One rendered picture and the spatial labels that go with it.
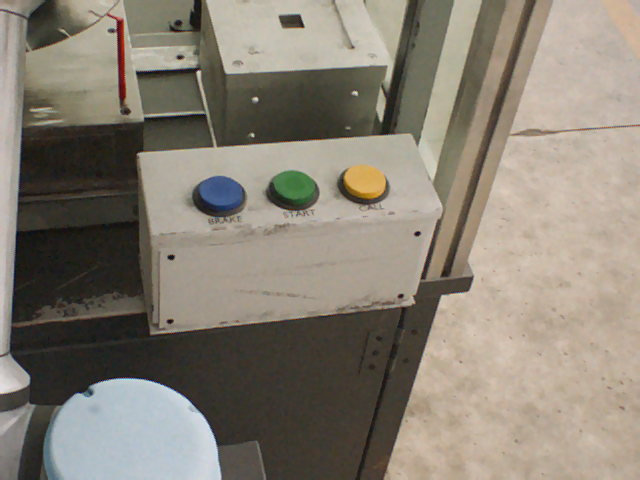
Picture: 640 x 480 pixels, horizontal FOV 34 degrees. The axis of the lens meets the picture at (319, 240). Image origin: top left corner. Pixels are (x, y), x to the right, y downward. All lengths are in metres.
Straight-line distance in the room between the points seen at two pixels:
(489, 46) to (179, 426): 0.43
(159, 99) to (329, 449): 0.51
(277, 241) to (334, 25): 0.32
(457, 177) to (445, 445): 0.96
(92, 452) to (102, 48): 0.61
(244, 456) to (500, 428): 1.04
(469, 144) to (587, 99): 1.71
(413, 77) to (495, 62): 0.15
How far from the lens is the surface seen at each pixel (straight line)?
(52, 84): 1.18
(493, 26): 0.94
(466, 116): 1.00
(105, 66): 1.20
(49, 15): 1.11
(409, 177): 1.04
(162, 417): 0.75
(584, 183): 2.48
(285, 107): 1.17
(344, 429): 1.39
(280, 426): 1.35
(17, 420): 0.76
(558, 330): 2.16
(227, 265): 1.00
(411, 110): 1.11
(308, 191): 0.99
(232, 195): 0.98
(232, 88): 1.13
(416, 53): 1.06
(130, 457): 0.73
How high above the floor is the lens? 1.60
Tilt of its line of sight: 47 degrees down
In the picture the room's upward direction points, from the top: 10 degrees clockwise
